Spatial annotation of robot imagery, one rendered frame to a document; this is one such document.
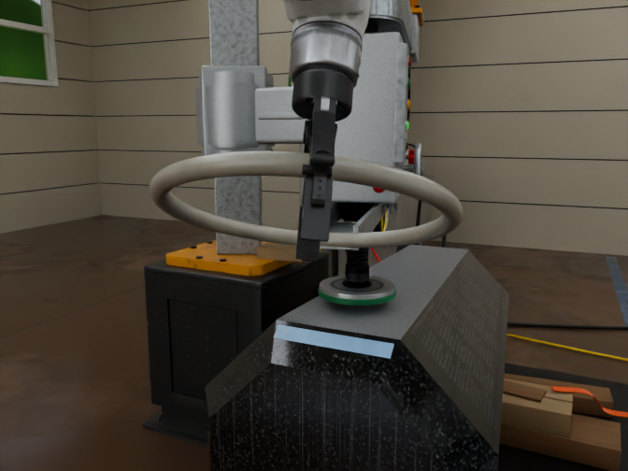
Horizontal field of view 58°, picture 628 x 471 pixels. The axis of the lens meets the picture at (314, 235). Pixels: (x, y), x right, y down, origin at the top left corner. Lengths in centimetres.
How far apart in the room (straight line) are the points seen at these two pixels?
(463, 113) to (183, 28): 393
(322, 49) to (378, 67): 75
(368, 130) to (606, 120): 534
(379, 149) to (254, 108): 99
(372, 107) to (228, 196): 112
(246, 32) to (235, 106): 30
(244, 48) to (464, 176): 466
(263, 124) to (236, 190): 30
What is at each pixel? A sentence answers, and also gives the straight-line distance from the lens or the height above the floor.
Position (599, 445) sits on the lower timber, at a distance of 259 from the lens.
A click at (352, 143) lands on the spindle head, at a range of 146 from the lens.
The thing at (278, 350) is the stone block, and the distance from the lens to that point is 146.
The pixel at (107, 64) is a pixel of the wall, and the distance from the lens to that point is 916.
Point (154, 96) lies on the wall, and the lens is 858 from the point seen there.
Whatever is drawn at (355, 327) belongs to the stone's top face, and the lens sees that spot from 145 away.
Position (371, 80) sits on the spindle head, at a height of 143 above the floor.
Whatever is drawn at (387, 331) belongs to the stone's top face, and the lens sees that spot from 143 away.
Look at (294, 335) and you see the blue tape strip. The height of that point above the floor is 80.
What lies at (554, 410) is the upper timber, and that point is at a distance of 256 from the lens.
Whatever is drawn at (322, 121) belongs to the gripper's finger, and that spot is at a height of 132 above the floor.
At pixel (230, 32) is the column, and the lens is 244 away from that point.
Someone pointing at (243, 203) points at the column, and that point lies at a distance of 243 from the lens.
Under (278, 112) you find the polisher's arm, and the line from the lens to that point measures 229.
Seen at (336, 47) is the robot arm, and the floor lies 141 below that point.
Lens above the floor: 131
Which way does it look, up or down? 11 degrees down
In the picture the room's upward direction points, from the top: straight up
